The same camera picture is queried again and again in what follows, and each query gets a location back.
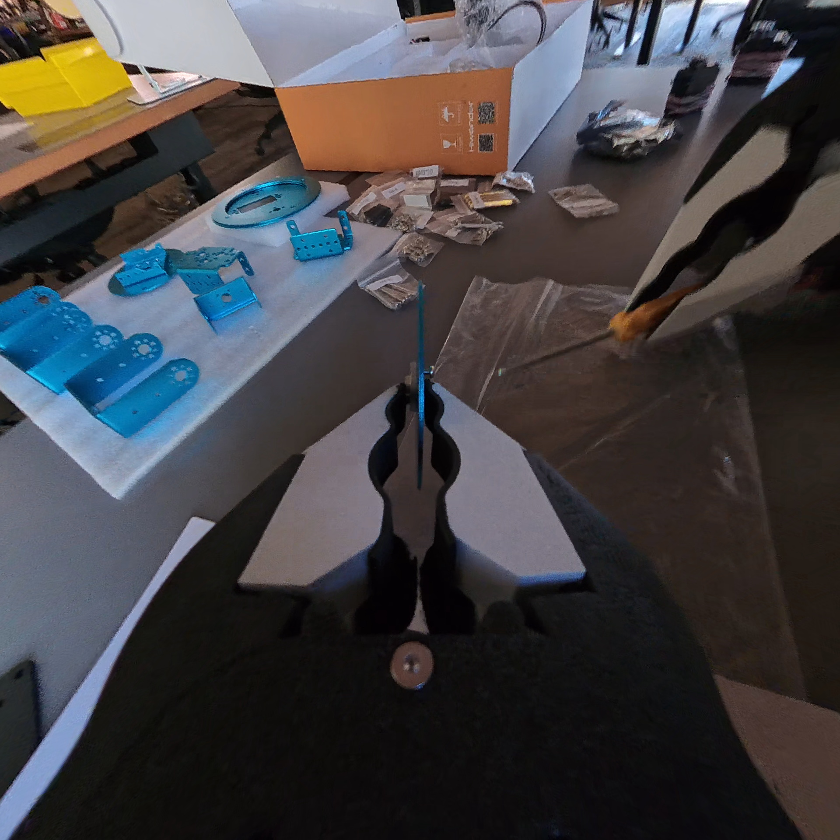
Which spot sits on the wood-edged office desk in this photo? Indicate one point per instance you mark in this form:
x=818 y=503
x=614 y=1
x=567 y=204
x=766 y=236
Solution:
x=79 y=138

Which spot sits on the dark crinkled plastic bag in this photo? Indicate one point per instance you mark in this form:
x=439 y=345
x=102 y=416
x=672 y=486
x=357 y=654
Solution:
x=623 y=131

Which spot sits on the orange and white cardboard box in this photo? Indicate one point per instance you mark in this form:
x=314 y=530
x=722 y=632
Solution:
x=380 y=124

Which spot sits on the white foam sheet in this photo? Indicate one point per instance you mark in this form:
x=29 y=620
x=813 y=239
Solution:
x=275 y=334

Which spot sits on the blue angled bracket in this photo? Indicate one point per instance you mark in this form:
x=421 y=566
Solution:
x=138 y=275

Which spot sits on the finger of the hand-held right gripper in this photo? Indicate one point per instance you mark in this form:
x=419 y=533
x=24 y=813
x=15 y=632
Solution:
x=709 y=197
x=774 y=262

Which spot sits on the black striped bundle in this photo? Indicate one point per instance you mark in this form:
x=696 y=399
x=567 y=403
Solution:
x=692 y=88
x=761 y=52

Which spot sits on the wide blue perforated bracket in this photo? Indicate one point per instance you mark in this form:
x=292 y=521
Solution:
x=318 y=246

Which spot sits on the white assembly instruction sheet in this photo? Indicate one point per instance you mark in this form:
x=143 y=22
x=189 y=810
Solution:
x=131 y=623

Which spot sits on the single clear hardware bag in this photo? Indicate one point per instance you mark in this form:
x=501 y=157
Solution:
x=584 y=200

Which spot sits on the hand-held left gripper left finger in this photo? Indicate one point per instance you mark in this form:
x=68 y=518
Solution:
x=315 y=518

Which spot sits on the bubble wrap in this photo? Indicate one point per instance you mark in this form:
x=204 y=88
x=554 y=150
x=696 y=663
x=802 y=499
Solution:
x=485 y=26

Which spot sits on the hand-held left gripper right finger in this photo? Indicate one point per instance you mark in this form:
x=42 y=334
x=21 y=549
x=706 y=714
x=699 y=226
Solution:
x=512 y=512

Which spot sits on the small blue U bracket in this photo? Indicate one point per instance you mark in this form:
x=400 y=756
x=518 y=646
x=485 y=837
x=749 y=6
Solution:
x=226 y=302

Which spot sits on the blue round metal disc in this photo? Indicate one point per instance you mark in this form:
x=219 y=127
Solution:
x=420 y=367

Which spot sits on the clear plastic bag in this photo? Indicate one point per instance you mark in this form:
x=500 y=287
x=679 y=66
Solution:
x=623 y=459

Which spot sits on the pile of small screw bags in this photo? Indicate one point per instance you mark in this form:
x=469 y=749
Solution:
x=426 y=210

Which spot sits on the black metal plate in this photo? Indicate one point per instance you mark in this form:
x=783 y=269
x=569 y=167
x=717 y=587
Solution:
x=16 y=722

